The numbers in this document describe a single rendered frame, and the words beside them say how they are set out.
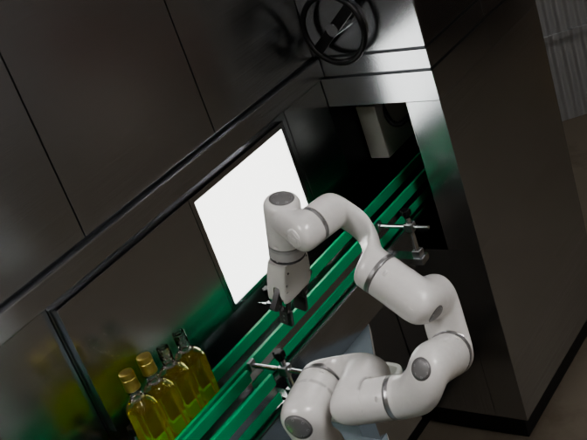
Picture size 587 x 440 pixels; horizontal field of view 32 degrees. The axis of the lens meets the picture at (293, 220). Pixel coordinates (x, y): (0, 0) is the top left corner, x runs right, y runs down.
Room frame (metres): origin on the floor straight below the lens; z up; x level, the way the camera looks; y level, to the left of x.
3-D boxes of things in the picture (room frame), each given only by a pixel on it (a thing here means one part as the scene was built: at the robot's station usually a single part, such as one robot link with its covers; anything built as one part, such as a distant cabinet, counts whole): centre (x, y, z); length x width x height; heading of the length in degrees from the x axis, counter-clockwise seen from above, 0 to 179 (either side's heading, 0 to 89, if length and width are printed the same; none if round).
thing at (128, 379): (1.90, 0.45, 1.14); 0.04 x 0.04 x 0.04
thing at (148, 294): (2.31, 0.25, 1.15); 0.90 x 0.03 x 0.34; 137
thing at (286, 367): (2.03, 0.16, 0.95); 0.17 x 0.03 x 0.12; 47
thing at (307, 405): (1.67, 0.10, 1.05); 0.13 x 0.10 x 0.16; 150
